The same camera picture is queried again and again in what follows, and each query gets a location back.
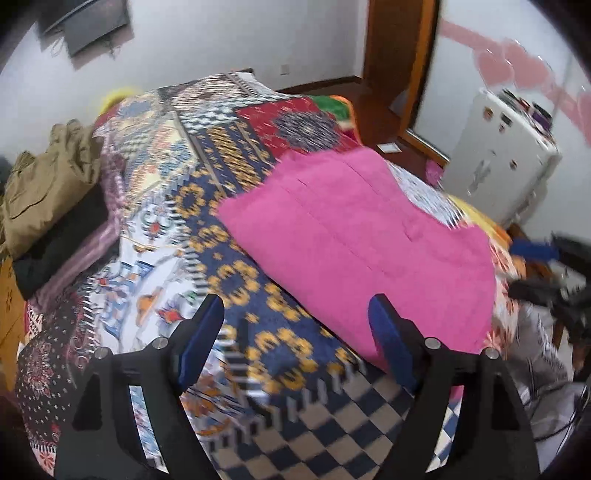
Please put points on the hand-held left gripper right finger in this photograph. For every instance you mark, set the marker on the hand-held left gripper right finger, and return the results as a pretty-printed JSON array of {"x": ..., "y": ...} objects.
[{"x": 388, "y": 332}]

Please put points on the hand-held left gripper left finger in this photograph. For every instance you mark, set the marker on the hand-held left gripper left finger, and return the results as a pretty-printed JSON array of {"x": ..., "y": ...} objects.
[{"x": 203, "y": 332}]

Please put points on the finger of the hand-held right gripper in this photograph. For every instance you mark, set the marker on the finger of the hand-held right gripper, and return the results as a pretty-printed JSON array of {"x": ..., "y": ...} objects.
[
  {"x": 531, "y": 291},
  {"x": 535, "y": 249}
]

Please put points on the pink pants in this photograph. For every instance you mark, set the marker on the pink pants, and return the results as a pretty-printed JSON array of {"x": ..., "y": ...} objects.
[{"x": 360, "y": 240}]

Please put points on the olive green folded pants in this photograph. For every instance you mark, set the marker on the olive green folded pants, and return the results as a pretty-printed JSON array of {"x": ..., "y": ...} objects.
[{"x": 46, "y": 194}]

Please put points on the white fridge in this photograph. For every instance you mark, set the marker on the white fridge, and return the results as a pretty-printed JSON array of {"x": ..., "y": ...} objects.
[{"x": 503, "y": 157}]

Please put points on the lilac folded garment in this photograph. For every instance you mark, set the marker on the lilac folded garment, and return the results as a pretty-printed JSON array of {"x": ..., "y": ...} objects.
[{"x": 87, "y": 258}]

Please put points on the black folded garment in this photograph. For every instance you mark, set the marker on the black folded garment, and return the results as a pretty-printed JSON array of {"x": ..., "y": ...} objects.
[{"x": 60, "y": 249}]

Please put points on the white paper sheet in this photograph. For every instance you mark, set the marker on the white paper sheet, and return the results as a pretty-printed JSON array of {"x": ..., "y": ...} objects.
[{"x": 388, "y": 147}]

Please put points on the colourful patchwork blanket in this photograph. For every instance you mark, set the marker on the colourful patchwork blanket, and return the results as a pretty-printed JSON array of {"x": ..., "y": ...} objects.
[{"x": 221, "y": 152}]

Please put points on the bamboo lap table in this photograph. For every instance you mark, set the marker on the bamboo lap table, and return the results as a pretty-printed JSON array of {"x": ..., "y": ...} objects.
[{"x": 9, "y": 314}]

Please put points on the green and orange cloth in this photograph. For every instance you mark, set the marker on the green and orange cloth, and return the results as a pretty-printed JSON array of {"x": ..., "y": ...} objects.
[{"x": 339, "y": 110}]

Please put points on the brown wooden door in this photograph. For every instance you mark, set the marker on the brown wooden door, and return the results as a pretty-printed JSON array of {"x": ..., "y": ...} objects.
[{"x": 397, "y": 60}]

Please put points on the yellow foam tube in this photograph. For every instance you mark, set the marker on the yellow foam tube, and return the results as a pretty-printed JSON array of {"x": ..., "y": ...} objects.
[{"x": 115, "y": 99}]

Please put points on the white wall socket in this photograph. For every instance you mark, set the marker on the white wall socket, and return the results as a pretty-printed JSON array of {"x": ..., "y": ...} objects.
[{"x": 285, "y": 69}]

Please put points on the small black wall monitor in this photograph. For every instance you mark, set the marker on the small black wall monitor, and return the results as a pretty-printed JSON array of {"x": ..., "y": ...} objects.
[{"x": 90, "y": 34}]

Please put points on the black wall television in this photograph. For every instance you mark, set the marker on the black wall television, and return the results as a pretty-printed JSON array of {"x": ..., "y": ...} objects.
[{"x": 83, "y": 11}]

